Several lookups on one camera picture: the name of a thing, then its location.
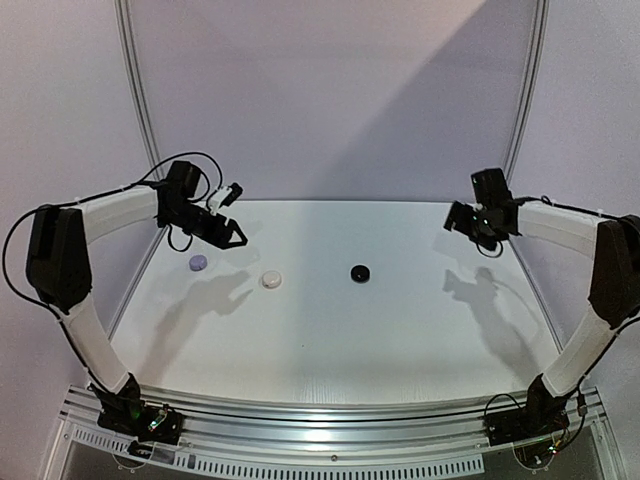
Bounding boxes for aluminium corner post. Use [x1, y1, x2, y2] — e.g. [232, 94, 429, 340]
[503, 0, 549, 182]
[114, 0, 160, 167]

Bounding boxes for purple earbud charging case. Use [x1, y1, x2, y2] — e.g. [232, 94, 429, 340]
[188, 254, 208, 272]

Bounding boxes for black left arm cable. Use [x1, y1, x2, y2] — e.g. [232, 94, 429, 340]
[2, 152, 225, 361]

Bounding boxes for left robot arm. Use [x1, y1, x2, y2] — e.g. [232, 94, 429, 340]
[26, 158, 248, 445]

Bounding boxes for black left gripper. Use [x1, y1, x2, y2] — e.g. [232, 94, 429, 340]
[161, 200, 247, 248]

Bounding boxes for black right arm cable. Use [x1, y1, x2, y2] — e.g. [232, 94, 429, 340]
[474, 193, 640, 451]

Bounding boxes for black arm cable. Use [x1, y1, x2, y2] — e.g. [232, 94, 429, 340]
[2, 152, 225, 361]
[474, 193, 640, 451]

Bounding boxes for aluminium right corner post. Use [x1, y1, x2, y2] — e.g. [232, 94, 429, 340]
[503, 0, 549, 182]

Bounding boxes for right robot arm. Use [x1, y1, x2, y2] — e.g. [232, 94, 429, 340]
[444, 168, 639, 446]

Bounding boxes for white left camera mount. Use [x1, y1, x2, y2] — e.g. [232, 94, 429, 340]
[205, 186, 225, 215]

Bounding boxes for black earbud charging case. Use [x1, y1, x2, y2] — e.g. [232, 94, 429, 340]
[350, 264, 371, 284]

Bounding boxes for aluminium left corner post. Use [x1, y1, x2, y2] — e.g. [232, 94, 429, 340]
[114, 0, 160, 167]

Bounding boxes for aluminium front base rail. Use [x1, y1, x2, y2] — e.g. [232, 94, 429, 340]
[41, 387, 626, 479]

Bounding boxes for pink earbud charging case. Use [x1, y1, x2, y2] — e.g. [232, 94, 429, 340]
[260, 270, 283, 290]

